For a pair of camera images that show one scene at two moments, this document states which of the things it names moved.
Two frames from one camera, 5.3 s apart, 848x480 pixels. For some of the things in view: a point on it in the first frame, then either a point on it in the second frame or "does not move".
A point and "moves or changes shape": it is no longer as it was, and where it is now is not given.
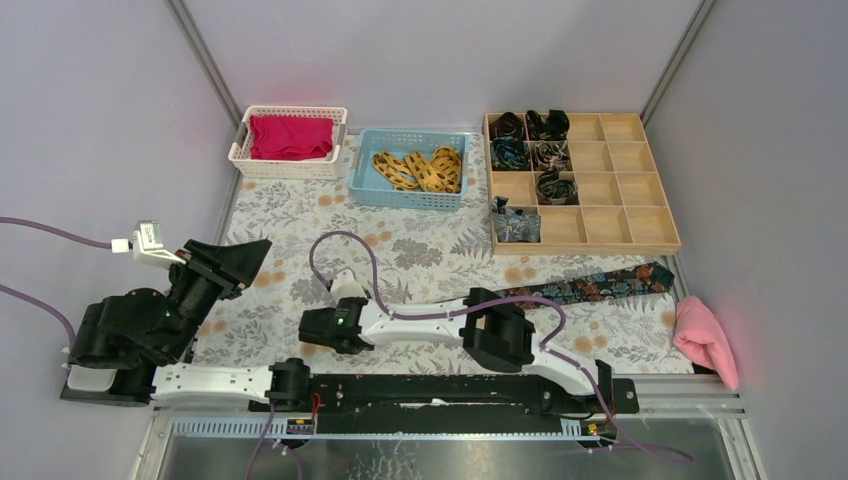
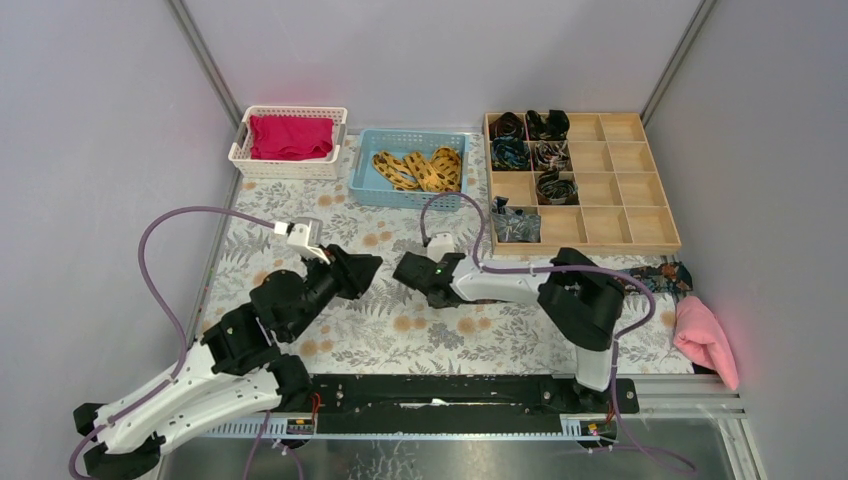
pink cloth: [701, 337] does not move
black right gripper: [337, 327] -> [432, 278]
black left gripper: [216, 266] -> [340, 270]
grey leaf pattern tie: [512, 225] does not move
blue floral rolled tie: [510, 153] does not move
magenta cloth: [277, 137] does not move
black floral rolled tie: [554, 126] does not move
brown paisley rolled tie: [550, 156] does not move
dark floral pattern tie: [605, 284] moves or changes shape
